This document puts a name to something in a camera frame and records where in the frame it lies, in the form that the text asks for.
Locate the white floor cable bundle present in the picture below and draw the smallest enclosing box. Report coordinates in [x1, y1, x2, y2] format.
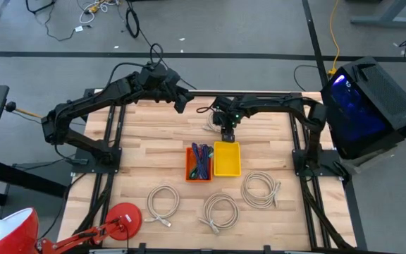
[78, 0, 121, 25]

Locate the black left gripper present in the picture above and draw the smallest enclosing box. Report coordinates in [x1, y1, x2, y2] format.
[139, 65, 196, 103]

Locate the orange plastic basket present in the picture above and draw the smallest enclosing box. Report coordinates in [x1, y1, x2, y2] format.
[184, 146, 214, 183]

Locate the yellow floor cable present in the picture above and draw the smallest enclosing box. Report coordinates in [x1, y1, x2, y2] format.
[328, 0, 342, 77]

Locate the black coiled floor cable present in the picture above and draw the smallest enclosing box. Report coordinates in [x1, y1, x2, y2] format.
[123, 0, 199, 91]

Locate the green cable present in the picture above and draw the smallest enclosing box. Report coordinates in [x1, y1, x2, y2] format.
[187, 145, 215, 180]

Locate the yellow plastic basket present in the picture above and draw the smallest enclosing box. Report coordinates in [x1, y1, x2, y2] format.
[213, 140, 242, 177]

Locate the rod with black knob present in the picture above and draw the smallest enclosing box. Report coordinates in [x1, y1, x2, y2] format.
[4, 101, 45, 120]

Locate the black aluminium table frame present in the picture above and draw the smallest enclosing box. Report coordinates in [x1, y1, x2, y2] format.
[70, 87, 357, 254]

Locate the red round lamp base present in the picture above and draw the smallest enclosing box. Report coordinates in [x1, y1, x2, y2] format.
[104, 202, 143, 241]

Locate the thin black floor cable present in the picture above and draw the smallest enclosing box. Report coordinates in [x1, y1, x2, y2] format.
[25, 0, 84, 42]

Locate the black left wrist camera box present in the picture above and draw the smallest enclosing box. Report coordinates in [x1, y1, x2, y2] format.
[173, 93, 190, 114]

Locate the grey desk foot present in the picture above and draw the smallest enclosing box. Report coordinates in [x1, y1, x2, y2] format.
[350, 0, 406, 28]

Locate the beige usb cable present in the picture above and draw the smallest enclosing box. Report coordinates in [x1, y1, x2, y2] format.
[198, 192, 241, 236]
[202, 111, 222, 134]
[143, 183, 181, 228]
[240, 171, 282, 210]

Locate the black computer tower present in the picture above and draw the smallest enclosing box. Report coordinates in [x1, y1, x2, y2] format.
[319, 56, 406, 160]

